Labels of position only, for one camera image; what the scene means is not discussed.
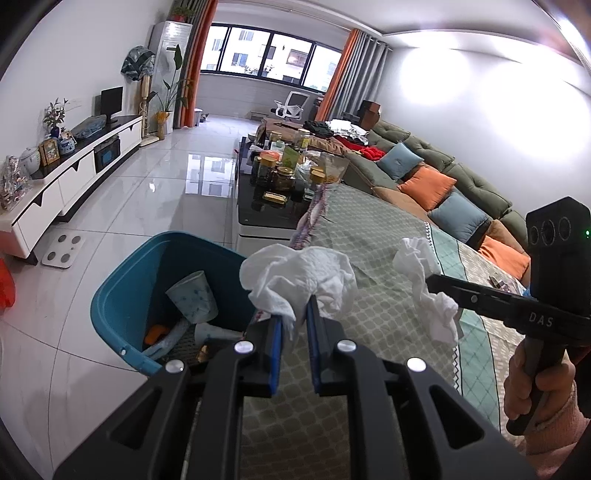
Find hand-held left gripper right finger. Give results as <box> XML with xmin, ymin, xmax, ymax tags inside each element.
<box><xmin>307</xmin><ymin>295</ymin><xmax>536</xmax><ymax>480</ymax></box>

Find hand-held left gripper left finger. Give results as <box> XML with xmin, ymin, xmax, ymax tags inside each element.
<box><xmin>53</xmin><ymin>316</ymin><xmax>283</xmax><ymax>480</ymax></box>

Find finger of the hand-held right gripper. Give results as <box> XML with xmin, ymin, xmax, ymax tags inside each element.
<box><xmin>425</xmin><ymin>274</ymin><xmax>532</xmax><ymax>326</ymax></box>

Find white tissue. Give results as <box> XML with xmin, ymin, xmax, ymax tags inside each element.
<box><xmin>392</xmin><ymin>236</ymin><xmax>462</xmax><ymax>346</ymax></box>
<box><xmin>239</xmin><ymin>244</ymin><xmax>359</xmax><ymax>335</ymax></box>

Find plain white paper cup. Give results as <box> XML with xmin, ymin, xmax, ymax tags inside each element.
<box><xmin>194</xmin><ymin>322</ymin><xmax>245</xmax><ymax>346</ymax></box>

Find blue dotted paper cup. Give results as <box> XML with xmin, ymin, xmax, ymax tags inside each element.
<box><xmin>165</xmin><ymin>270</ymin><xmax>219</xmax><ymax>325</ymax></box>

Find white foam net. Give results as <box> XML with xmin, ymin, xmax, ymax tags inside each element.
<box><xmin>141</xmin><ymin>318</ymin><xmax>204</xmax><ymax>365</ymax></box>

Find orange wrapper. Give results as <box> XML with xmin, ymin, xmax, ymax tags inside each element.
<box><xmin>143</xmin><ymin>324</ymin><xmax>171</xmax><ymax>347</ymax></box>

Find teal plastic bin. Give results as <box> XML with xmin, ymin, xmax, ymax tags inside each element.
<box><xmin>90</xmin><ymin>231</ymin><xmax>260</xmax><ymax>377</ymax></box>

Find person's right forearm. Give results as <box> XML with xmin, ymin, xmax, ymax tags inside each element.
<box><xmin>522</xmin><ymin>383</ymin><xmax>591</xmax><ymax>467</ymax></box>

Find person's right hand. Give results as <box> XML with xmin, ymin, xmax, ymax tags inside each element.
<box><xmin>503</xmin><ymin>344</ymin><xmax>577</xmax><ymax>423</ymax></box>

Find orange cushion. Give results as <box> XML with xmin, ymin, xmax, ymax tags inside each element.
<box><xmin>478</xmin><ymin>235</ymin><xmax>532</xmax><ymax>281</ymax></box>
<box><xmin>397</xmin><ymin>165</ymin><xmax>458</xmax><ymax>210</ymax></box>

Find blue cushion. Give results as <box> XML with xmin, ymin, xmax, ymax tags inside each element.
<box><xmin>376</xmin><ymin>142</ymin><xmax>424</xmax><ymax>182</ymax></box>
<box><xmin>427</xmin><ymin>191</ymin><xmax>492</xmax><ymax>244</ymax></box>

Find patterned tablecloth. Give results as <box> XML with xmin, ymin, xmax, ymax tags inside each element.
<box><xmin>240</xmin><ymin>182</ymin><xmax>532</xmax><ymax>480</ymax></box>

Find green sofa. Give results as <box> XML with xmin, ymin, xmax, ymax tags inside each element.
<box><xmin>261</xmin><ymin>117</ymin><xmax>532</xmax><ymax>284</ymax></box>

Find black coffee table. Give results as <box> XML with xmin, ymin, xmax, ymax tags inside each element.
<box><xmin>233</xmin><ymin>136</ymin><xmax>319</xmax><ymax>252</ymax></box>

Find red cloth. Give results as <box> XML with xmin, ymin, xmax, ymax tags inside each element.
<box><xmin>337</xmin><ymin>138</ymin><xmax>386</xmax><ymax>162</ymax></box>

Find group of glass jars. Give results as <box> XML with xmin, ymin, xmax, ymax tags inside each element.
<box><xmin>247</xmin><ymin>128</ymin><xmax>331</xmax><ymax>195</ymax></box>

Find clear snack bag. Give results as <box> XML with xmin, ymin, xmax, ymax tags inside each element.
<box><xmin>318</xmin><ymin>152</ymin><xmax>352</xmax><ymax>185</ymax></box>

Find brown wooden cabinet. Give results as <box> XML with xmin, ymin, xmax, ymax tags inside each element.
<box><xmin>358</xmin><ymin>100</ymin><xmax>382</xmax><ymax>131</ymax></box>

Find white clothes pile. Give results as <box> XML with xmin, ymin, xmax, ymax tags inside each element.
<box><xmin>329</xmin><ymin>119</ymin><xmax>370</xmax><ymax>141</ymax></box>

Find black bag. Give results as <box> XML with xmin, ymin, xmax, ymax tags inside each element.
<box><xmin>302</xmin><ymin>120</ymin><xmax>334</xmax><ymax>138</ymax></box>

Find white bathroom scale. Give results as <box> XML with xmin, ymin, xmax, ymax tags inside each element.
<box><xmin>41</xmin><ymin>232</ymin><xmax>88</xmax><ymax>269</ymax></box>

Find grey orange curtain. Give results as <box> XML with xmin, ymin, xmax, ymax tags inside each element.
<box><xmin>315</xmin><ymin>28</ymin><xmax>391</xmax><ymax>123</ymax></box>
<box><xmin>178</xmin><ymin>0</ymin><xmax>219</xmax><ymax>129</ymax></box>

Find white office chair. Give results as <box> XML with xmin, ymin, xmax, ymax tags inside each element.
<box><xmin>273</xmin><ymin>91</ymin><xmax>309</xmax><ymax>119</ymax></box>

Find tall potted plant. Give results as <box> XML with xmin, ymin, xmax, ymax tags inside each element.
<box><xmin>148</xmin><ymin>44</ymin><xmax>195</xmax><ymax>141</ymax></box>

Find white tv cabinet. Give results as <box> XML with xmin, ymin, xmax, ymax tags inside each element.
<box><xmin>0</xmin><ymin>115</ymin><xmax>144</xmax><ymax>266</ymax></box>

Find beige floor stand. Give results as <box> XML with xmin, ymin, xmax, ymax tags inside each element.
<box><xmin>137</xmin><ymin>76</ymin><xmax>158</xmax><ymax>147</ymax></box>

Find blue patterned pouch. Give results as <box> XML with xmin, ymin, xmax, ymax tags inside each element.
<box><xmin>71</xmin><ymin>115</ymin><xmax>108</xmax><ymax>141</ymax></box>

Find black monitor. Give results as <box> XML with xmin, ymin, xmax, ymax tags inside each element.
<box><xmin>100</xmin><ymin>86</ymin><xmax>124</xmax><ymax>124</ymax></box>

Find window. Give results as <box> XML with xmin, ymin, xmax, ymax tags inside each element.
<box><xmin>199</xmin><ymin>25</ymin><xmax>343</xmax><ymax>93</ymax></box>

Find clear wrapped gift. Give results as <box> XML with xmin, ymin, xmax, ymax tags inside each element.
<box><xmin>0</xmin><ymin>156</ymin><xmax>32</xmax><ymax>210</ymax></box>

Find blue grey hanging cloth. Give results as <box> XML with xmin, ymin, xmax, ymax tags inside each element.
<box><xmin>121</xmin><ymin>45</ymin><xmax>157</xmax><ymax>83</ymax></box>

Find small potted plant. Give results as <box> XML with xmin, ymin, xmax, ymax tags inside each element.
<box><xmin>42</xmin><ymin>97</ymin><xmax>81</xmax><ymax>139</ymax></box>

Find white standing air conditioner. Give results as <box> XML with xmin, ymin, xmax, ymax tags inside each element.
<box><xmin>148</xmin><ymin>21</ymin><xmax>194</xmax><ymax>137</ymax></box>

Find small red green plant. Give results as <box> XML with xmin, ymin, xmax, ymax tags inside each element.
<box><xmin>171</xmin><ymin>0</ymin><xmax>204</xmax><ymax>23</ymax></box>

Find gold picture frame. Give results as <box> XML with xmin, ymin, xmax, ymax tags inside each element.
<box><xmin>38</xmin><ymin>138</ymin><xmax>62</xmax><ymax>168</ymax></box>

